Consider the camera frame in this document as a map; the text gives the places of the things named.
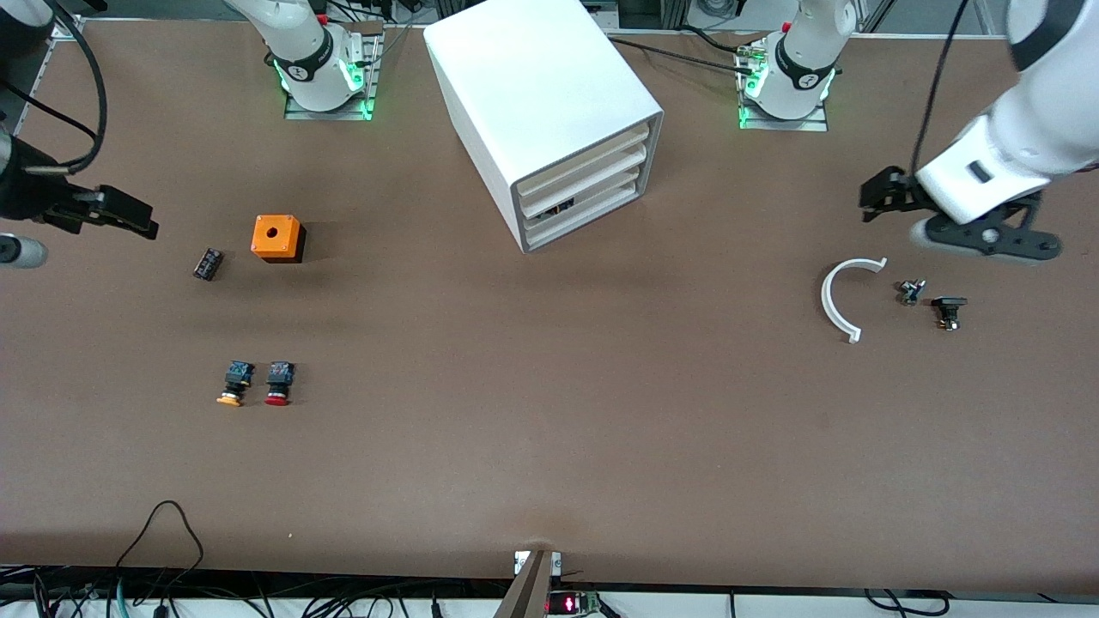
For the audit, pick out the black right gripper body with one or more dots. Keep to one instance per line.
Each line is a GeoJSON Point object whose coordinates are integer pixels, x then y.
{"type": "Point", "coordinates": [24, 193]}

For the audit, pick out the white curved plastic arc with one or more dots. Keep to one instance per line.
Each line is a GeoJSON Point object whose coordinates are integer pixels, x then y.
{"type": "Point", "coordinates": [828, 300]}

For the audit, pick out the black yellow button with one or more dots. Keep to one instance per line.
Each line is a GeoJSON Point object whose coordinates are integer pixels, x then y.
{"type": "Point", "coordinates": [564, 207]}

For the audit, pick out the small grey switch part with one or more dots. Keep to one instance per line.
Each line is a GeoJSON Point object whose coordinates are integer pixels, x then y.
{"type": "Point", "coordinates": [911, 292]}

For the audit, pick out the orange button box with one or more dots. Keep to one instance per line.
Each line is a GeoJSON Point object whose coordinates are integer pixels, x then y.
{"type": "Point", "coordinates": [275, 236]}

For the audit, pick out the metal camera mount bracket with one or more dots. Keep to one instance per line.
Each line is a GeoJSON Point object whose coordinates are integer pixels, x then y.
{"type": "Point", "coordinates": [528, 592]}

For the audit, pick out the aluminium frame profile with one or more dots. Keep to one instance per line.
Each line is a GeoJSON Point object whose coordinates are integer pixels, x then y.
{"type": "Point", "coordinates": [69, 30]}

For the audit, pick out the black switch part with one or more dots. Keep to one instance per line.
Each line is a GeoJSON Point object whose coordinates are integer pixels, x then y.
{"type": "Point", "coordinates": [949, 305]}

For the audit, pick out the red push button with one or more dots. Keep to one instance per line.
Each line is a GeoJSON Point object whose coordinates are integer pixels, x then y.
{"type": "Point", "coordinates": [278, 382]}

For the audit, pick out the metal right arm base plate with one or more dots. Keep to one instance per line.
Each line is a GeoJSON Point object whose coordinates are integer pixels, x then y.
{"type": "Point", "coordinates": [373, 77]}

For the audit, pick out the orange push button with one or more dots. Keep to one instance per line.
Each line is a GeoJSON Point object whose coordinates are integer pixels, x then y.
{"type": "Point", "coordinates": [236, 380]}

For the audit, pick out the small black contact block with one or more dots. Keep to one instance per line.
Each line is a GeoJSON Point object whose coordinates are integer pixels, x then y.
{"type": "Point", "coordinates": [208, 264]}

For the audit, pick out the circuit board with red display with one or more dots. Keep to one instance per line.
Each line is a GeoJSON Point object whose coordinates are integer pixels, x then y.
{"type": "Point", "coordinates": [571, 603]}

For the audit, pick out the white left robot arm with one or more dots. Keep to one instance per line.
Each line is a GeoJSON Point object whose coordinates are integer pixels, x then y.
{"type": "Point", "coordinates": [1022, 129]}

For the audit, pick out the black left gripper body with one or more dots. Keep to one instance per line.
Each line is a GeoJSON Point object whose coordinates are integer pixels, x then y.
{"type": "Point", "coordinates": [901, 194]}

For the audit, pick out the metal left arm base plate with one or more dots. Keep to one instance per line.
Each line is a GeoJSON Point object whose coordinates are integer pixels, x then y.
{"type": "Point", "coordinates": [820, 123]}

